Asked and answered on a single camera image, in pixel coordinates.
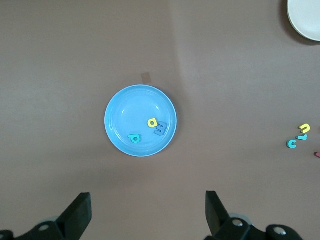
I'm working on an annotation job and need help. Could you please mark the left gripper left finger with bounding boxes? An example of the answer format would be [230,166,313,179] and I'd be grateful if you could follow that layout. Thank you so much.
[0,192,93,240]

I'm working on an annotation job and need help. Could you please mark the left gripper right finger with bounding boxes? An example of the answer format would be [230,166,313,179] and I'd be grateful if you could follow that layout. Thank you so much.
[204,190,304,240]

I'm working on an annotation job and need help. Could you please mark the blue foam letter m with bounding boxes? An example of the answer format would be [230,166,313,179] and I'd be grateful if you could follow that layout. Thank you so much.
[153,121,168,137]

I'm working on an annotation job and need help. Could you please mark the blue plate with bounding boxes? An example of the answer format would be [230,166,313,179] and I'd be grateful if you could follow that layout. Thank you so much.
[104,84,178,158]

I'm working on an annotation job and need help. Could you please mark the yellow foam letter u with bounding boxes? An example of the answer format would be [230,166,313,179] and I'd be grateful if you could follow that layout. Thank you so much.
[298,123,312,134]

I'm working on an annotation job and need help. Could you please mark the brown table cover sheet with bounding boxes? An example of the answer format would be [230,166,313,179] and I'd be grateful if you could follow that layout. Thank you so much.
[0,0,320,240]

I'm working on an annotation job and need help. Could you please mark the brown tape patch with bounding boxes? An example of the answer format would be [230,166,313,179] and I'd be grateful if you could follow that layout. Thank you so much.
[140,72,153,85]

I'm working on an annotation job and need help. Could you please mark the white plate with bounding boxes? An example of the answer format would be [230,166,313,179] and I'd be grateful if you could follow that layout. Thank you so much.
[286,0,320,42]

